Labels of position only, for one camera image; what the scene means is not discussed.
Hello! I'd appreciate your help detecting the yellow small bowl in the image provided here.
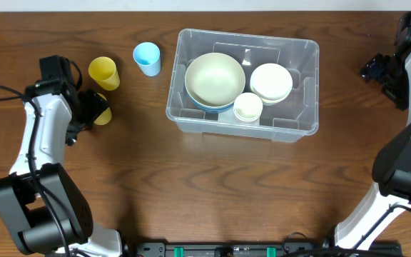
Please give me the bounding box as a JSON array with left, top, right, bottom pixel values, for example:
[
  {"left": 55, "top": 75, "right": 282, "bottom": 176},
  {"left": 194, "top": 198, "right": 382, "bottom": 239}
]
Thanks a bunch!
[{"left": 261, "top": 94, "right": 289, "bottom": 106}]

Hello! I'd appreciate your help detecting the yellow plastic cup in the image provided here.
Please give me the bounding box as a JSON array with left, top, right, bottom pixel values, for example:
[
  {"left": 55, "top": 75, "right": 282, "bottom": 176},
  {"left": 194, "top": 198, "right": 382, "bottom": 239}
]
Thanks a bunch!
[
  {"left": 92, "top": 93, "right": 112, "bottom": 126},
  {"left": 88, "top": 56, "right": 120, "bottom": 91}
]

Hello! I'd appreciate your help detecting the clear plastic storage container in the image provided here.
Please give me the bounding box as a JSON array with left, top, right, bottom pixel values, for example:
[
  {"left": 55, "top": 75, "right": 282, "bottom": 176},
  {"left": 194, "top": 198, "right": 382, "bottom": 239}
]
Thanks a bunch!
[{"left": 166, "top": 29, "right": 320, "bottom": 143}]

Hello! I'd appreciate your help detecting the pink plastic cup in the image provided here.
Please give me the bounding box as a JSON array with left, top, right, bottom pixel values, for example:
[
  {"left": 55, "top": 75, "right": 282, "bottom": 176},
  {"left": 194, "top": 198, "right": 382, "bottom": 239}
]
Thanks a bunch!
[{"left": 235, "top": 116, "right": 260, "bottom": 125}]

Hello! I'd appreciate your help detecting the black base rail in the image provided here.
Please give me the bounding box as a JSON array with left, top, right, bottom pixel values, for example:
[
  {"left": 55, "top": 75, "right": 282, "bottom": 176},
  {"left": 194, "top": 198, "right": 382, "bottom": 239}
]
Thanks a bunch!
[{"left": 133, "top": 241, "right": 405, "bottom": 257}]

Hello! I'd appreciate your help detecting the white small bowl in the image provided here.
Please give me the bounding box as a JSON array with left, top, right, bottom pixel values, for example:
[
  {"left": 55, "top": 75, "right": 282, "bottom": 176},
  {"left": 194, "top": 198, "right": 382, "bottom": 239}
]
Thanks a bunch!
[{"left": 250, "top": 63, "right": 293, "bottom": 100}]

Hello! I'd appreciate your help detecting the blue plastic cup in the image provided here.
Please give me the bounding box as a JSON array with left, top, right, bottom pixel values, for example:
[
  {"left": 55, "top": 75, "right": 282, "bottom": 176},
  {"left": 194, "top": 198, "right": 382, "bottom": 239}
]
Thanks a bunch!
[{"left": 133, "top": 42, "right": 161, "bottom": 76}]

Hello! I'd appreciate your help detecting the pale green plastic cup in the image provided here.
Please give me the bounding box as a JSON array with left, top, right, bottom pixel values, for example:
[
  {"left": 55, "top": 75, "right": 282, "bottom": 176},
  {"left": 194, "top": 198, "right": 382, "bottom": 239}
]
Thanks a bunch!
[{"left": 233, "top": 92, "right": 263, "bottom": 122}]

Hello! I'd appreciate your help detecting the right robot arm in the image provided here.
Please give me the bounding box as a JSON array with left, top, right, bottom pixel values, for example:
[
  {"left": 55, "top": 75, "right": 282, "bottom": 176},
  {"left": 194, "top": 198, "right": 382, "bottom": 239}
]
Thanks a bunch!
[{"left": 323, "top": 11, "right": 411, "bottom": 256}]

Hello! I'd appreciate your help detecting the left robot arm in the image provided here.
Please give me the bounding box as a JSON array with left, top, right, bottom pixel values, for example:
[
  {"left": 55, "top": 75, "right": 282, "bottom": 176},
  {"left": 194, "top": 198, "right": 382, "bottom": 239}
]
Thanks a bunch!
[{"left": 0, "top": 55, "right": 126, "bottom": 256}]

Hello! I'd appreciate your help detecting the beige large bowl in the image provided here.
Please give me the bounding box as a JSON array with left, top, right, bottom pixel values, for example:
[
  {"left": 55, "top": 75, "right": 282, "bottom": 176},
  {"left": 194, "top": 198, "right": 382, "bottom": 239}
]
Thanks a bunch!
[{"left": 184, "top": 52, "right": 246, "bottom": 107}]

